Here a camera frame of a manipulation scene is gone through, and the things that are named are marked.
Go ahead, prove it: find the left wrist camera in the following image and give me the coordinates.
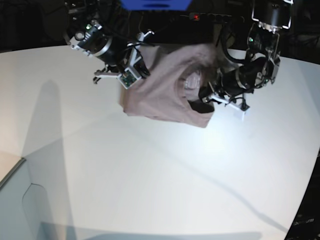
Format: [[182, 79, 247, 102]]
[[233, 103, 251, 122]]

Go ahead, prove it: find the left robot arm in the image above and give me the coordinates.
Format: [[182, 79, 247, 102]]
[[199, 0, 294, 113]]

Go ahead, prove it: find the mauve t-shirt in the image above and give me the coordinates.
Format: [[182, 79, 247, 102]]
[[122, 43, 219, 128]]

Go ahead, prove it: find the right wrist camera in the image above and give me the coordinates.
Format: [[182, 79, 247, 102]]
[[117, 67, 142, 90]]

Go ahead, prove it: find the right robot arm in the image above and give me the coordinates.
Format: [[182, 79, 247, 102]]
[[63, 0, 155, 89]]

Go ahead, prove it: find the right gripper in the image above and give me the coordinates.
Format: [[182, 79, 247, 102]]
[[93, 30, 155, 84]]

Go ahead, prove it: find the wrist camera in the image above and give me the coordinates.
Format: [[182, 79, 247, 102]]
[[117, 67, 142, 90], [233, 103, 251, 122]]

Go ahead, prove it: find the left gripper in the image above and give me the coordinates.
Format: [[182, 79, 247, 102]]
[[198, 81, 254, 110]]

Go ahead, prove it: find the power strip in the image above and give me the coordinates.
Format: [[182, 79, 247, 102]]
[[188, 12, 245, 24]]

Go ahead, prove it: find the blue box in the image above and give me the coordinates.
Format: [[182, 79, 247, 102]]
[[120, 0, 192, 11]]

